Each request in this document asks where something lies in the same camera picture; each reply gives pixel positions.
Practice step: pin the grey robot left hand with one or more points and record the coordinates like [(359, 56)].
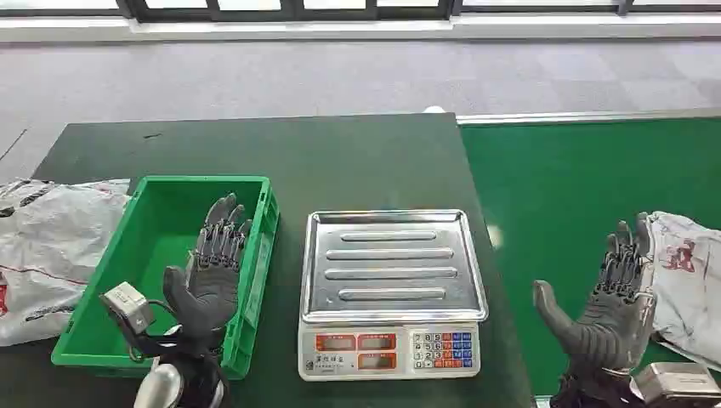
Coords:
[(209, 293)]

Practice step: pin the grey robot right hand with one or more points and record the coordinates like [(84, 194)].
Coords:
[(611, 326)]

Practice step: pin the white parcel bag red print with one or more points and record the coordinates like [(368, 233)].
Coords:
[(690, 293)]

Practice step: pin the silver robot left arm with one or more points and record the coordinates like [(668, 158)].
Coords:
[(160, 388)]

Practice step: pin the green plastic crate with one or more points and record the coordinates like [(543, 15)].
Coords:
[(157, 225)]

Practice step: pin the green conveyor belt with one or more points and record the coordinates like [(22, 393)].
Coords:
[(563, 197)]

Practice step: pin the white parcel bag black print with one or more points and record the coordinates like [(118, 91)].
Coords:
[(53, 248)]

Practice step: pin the electronic scale with steel tray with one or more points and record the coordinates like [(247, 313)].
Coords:
[(391, 264)]

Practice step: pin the small white object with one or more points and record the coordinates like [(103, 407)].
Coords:
[(434, 109)]

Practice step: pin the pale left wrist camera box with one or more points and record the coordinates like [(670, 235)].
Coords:
[(128, 307)]

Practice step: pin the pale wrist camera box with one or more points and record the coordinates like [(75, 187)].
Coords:
[(128, 307), (673, 383)]

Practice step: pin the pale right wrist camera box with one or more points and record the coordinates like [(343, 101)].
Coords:
[(673, 383)]

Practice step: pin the silver conveyor side rail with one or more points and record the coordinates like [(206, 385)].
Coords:
[(563, 117)]

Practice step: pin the black window frame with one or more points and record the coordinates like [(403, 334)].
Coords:
[(293, 10)]

